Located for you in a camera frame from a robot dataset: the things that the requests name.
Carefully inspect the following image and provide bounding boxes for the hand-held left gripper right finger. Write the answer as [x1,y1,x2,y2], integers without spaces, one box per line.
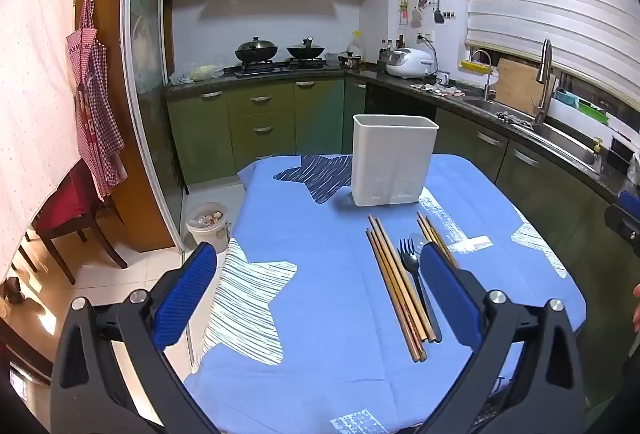
[419,243,587,434]

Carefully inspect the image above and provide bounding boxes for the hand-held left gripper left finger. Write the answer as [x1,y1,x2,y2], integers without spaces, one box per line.
[50,241,221,434]

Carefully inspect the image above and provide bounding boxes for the white utensil holder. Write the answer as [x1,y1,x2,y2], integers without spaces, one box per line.
[352,114,440,207]

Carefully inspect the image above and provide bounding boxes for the black container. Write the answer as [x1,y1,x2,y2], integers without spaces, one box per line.
[607,136,640,175]

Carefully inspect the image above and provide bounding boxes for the white bucket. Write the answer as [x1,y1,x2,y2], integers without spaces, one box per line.
[185,202,231,251]

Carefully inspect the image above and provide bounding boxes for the green tray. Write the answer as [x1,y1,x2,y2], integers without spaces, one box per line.
[577,98,612,125]

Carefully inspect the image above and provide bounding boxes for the steel sink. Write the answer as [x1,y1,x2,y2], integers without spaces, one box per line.
[469,98,602,175]

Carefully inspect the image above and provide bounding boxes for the green sink base cabinets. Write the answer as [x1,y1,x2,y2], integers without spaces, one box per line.
[434,108,640,407]

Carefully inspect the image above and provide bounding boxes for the blue star-patterned tablecloth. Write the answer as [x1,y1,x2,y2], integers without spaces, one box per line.
[183,153,587,434]

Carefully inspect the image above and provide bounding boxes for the dark wooden chair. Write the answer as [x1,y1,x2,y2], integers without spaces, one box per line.
[22,158,129,285]

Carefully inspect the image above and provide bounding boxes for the grey dish cloth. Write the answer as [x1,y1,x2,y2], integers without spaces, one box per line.
[496,111,534,128]

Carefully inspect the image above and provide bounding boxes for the tall steel faucet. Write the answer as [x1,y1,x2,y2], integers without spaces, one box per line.
[533,38,559,125]

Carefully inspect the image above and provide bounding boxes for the wooden cutting board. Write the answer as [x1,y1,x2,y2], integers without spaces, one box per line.
[492,58,547,115]

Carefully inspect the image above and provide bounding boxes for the green base cabinets with drawers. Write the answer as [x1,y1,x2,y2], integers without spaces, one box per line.
[166,78,367,189]

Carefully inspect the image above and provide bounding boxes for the small steel faucet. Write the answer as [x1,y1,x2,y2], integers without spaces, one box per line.
[470,50,495,100]

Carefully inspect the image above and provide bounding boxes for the red checkered apron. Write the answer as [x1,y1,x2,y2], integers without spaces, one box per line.
[65,0,127,201]

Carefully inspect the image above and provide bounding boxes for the crumpled cloths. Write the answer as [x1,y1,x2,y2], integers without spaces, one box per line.
[411,82,467,100]

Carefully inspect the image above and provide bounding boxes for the clear plastic bag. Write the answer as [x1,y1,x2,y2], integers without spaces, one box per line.
[169,62,224,86]

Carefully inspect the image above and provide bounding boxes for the glass sliding door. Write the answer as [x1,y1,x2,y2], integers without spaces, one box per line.
[122,0,192,251]

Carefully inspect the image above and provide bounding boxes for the white rice cooker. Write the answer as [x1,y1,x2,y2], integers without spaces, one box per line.
[386,46,435,80]

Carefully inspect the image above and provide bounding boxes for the gas stove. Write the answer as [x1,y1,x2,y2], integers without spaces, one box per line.
[234,58,342,76]

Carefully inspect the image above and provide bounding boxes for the white dotted curtain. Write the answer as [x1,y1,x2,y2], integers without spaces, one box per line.
[0,0,97,285]

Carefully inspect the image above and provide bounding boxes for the black wok with lid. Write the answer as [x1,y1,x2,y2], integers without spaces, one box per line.
[234,36,280,64]

